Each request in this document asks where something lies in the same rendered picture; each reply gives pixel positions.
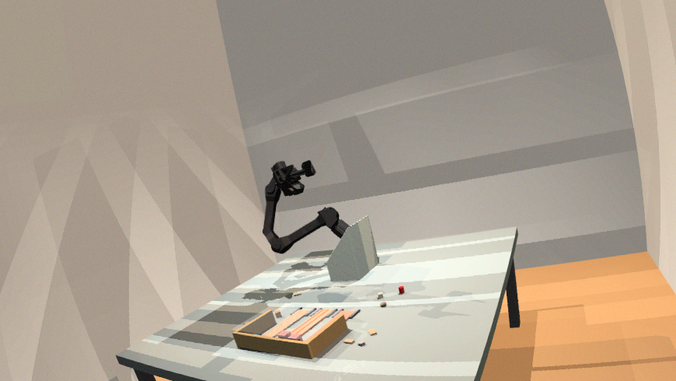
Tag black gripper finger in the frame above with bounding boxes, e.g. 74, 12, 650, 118
278, 164, 294, 182
302, 160, 313, 175

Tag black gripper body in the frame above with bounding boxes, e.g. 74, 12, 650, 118
273, 163, 316, 186

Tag brown open wooden tray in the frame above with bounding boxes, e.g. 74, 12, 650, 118
232, 306, 347, 359

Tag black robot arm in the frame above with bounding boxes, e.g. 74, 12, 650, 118
263, 177, 350, 253

